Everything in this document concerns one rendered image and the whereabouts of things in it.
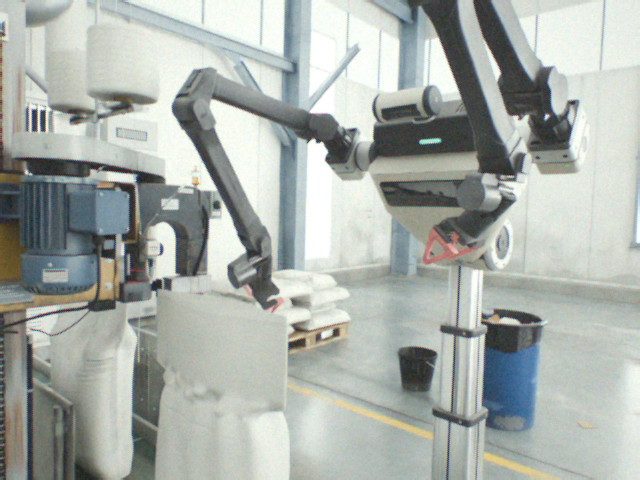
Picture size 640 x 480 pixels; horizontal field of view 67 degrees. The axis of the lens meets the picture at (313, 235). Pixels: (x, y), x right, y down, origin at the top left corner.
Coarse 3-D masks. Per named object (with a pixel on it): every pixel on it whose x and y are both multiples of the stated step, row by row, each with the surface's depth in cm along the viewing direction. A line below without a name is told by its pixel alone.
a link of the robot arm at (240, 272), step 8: (264, 240) 127; (264, 248) 127; (240, 256) 130; (248, 256) 129; (256, 256) 129; (264, 256) 128; (232, 264) 127; (240, 264) 126; (248, 264) 128; (232, 272) 126; (240, 272) 127; (248, 272) 128; (256, 272) 129; (232, 280) 129; (240, 280) 126; (248, 280) 128
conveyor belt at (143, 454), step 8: (40, 376) 249; (48, 384) 238; (136, 440) 184; (144, 440) 184; (136, 448) 178; (144, 448) 178; (152, 448) 178; (136, 456) 172; (144, 456) 172; (152, 456) 173; (136, 464) 167; (144, 464) 167; (152, 464) 167; (80, 472) 161; (136, 472) 162; (144, 472) 162; (152, 472) 162
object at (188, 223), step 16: (144, 192) 133; (160, 192) 137; (144, 208) 134; (192, 208) 146; (208, 208) 150; (144, 224) 134; (176, 224) 144; (192, 224) 146; (176, 240) 149; (192, 240) 146; (176, 256) 149; (192, 256) 147; (144, 272) 135; (176, 272) 150; (192, 272) 147
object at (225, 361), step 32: (160, 320) 132; (192, 320) 116; (224, 320) 110; (256, 320) 106; (288, 320) 102; (160, 352) 133; (192, 352) 116; (224, 352) 110; (256, 352) 107; (192, 384) 116; (224, 384) 110; (256, 384) 107; (160, 416) 126; (192, 416) 114; (224, 416) 108; (256, 416) 106; (160, 448) 125; (192, 448) 113; (224, 448) 107; (256, 448) 105; (288, 448) 113
